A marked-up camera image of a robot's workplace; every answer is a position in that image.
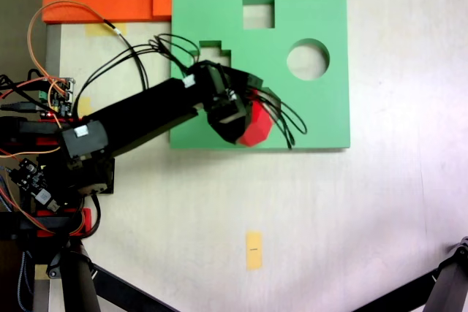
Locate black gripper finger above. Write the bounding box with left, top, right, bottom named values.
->
left=207, top=115, right=253, bottom=145

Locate orange wire loop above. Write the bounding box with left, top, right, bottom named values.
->
left=27, top=0, right=110, bottom=130

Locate black cable with white connector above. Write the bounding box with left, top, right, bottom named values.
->
left=103, top=18, right=149, bottom=91

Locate black USB cable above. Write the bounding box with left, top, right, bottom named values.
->
left=0, top=102, right=39, bottom=113

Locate blue white braided cable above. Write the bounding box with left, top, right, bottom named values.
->
left=16, top=249, right=31, bottom=311

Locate green shape sorting board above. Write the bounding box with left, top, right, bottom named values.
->
left=169, top=0, right=351, bottom=151

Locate red base clamp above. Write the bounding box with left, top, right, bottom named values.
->
left=34, top=207, right=92, bottom=237
left=34, top=116, right=86, bottom=147

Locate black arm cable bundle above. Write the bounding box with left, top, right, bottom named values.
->
left=72, top=33, right=201, bottom=112

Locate yellow tape marker with line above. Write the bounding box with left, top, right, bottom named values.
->
left=245, top=231, right=264, bottom=271

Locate orange red wire bundle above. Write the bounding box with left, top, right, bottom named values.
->
left=0, top=146, right=86, bottom=237

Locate black notched tripod leg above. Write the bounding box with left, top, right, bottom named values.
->
left=426, top=236, right=468, bottom=312

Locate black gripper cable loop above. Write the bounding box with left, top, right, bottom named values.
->
left=252, top=87, right=309, bottom=151

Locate small black circuit board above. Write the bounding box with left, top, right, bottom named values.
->
left=10, top=158, right=61, bottom=213

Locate red octagonal pillar block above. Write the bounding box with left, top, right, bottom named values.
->
left=235, top=88, right=276, bottom=149

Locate green terminal circuit board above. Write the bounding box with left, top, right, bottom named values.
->
left=46, top=77, right=77, bottom=118

